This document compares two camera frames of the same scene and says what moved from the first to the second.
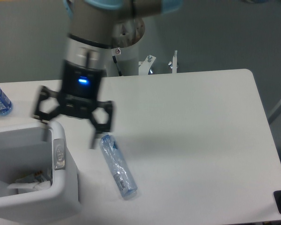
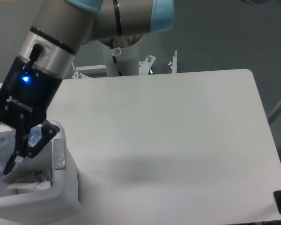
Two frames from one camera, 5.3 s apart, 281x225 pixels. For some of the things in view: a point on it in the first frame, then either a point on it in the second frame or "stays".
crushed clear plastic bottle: (118, 166) to (2, 148)
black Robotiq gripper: (80, 88) to (24, 99)
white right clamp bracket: (174, 62) stays
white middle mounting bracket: (145, 65) stays
